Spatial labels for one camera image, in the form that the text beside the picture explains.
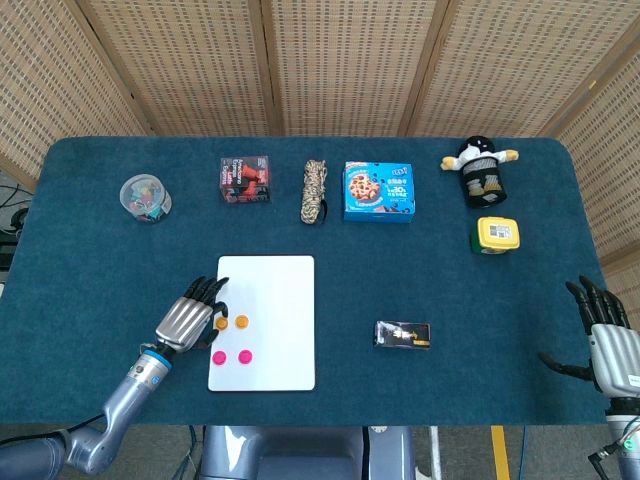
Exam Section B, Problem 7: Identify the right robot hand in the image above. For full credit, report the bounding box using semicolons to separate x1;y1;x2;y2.
537;274;640;400

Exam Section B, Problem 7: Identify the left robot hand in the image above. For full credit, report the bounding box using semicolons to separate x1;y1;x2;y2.
154;276;231;355

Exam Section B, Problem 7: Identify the white magnetic board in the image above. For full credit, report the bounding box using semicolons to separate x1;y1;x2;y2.
207;255;317;393

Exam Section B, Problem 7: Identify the clear jar of binder clips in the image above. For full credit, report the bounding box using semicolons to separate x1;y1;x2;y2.
118;173;173;225

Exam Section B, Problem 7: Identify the clear box of red-black clips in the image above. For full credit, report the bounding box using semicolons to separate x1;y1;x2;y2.
219;155;273;205

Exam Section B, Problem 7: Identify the green box with yellow lid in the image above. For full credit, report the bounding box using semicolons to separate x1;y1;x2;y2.
469;216;521;257

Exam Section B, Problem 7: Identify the blue felt table cover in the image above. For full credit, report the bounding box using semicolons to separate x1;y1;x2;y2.
0;135;614;427

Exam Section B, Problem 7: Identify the grey robot torso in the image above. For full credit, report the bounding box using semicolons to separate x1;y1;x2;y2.
199;425;416;480

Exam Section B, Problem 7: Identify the black mesh pen holder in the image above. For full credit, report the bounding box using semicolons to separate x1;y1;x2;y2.
461;158;509;210

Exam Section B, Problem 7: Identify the white table leg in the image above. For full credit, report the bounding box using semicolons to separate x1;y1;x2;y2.
429;425;444;480

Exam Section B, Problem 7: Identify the black ink stick box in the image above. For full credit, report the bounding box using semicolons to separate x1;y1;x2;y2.
373;320;432;351

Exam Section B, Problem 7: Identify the blue cookie box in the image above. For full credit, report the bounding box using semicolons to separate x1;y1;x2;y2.
342;161;417;224

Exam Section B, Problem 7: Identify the penguin plush toy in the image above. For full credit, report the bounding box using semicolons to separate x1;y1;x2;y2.
440;135;520;174

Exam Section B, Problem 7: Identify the woven folding screen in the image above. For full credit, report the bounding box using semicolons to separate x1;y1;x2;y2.
0;0;640;311

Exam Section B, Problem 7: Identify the braided rope bundle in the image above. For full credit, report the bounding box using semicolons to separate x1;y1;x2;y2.
299;159;330;226

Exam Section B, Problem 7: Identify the black cable bundle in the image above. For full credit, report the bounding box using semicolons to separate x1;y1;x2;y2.
0;182;32;236

